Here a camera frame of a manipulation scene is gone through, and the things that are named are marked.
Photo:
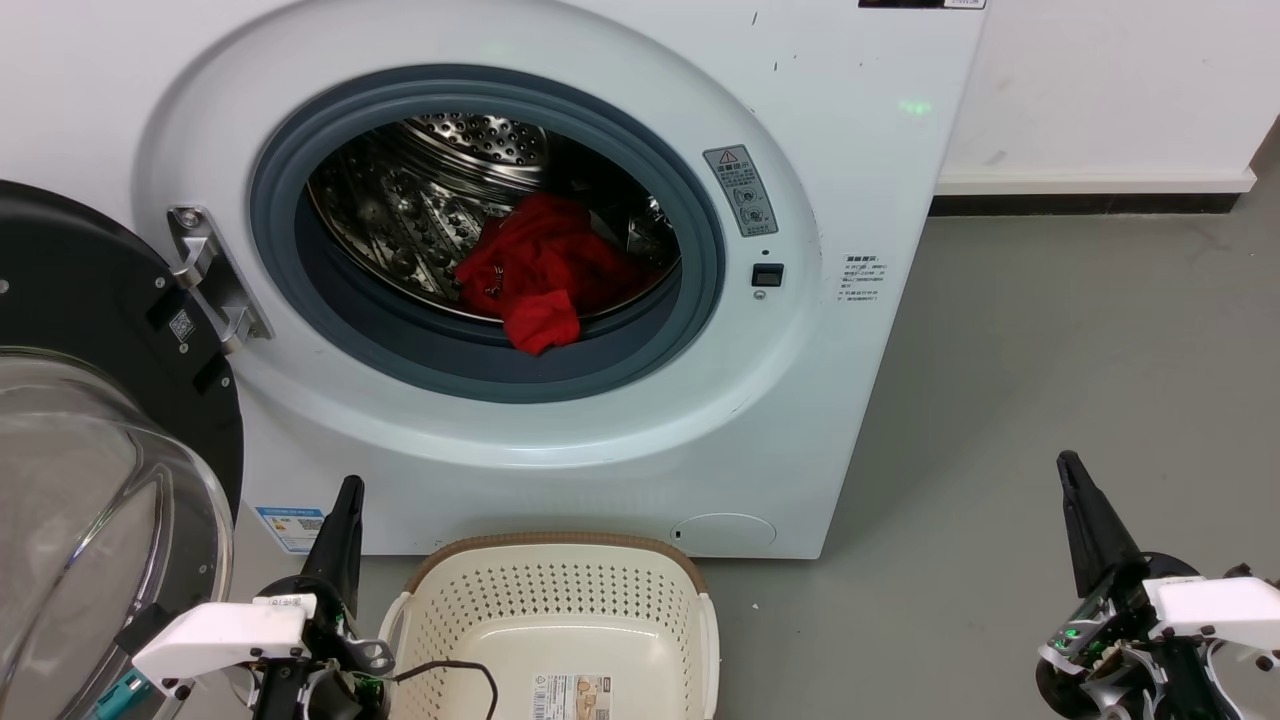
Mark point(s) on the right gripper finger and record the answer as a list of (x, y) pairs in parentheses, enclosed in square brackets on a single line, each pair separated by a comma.
[(1095, 540)]

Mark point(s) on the metal door hinge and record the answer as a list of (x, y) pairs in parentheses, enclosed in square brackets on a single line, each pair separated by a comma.
[(210, 270)]

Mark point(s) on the small printed text sticker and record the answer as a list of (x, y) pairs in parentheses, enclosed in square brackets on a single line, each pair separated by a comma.
[(862, 279)]

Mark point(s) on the black washer door with glass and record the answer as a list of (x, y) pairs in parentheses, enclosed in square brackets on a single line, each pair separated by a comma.
[(90, 300)]

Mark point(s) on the cream plastic laundry basket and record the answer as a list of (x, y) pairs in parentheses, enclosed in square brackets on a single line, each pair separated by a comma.
[(560, 620)]

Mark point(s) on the blue energy label sticker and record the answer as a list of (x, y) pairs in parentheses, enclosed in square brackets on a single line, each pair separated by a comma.
[(290, 528)]

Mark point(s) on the grey warning sticker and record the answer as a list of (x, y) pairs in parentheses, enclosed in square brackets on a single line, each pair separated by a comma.
[(740, 190)]

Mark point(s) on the white and black wall baseboard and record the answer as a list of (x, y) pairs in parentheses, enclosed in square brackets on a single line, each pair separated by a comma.
[(1090, 195)]

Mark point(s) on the white front-load washing machine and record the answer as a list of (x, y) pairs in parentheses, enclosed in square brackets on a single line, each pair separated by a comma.
[(620, 480)]

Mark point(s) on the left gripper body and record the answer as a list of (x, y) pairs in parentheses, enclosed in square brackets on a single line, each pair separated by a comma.
[(220, 635)]

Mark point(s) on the oval drain filter cover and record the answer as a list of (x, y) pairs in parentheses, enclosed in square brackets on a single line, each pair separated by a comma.
[(723, 532)]

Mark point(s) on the black door latch socket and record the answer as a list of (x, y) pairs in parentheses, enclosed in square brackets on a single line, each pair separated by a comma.
[(768, 275)]

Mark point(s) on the grey rubber door gasket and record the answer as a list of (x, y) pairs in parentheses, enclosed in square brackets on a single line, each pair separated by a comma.
[(600, 350)]

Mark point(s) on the stainless steel washing machine drum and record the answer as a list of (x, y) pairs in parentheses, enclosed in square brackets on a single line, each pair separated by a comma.
[(400, 220)]

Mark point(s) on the red cloth garment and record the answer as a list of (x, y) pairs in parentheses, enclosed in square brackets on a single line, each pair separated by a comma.
[(545, 270)]

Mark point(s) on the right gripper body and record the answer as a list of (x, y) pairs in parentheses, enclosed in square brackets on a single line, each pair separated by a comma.
[(1200, 605)]

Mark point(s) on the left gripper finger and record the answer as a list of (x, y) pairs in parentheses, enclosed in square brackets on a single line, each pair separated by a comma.
[(340, 550)]

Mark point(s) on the printed product label with barcode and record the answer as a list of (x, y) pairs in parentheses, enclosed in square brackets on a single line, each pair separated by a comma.
[(572, 698)]

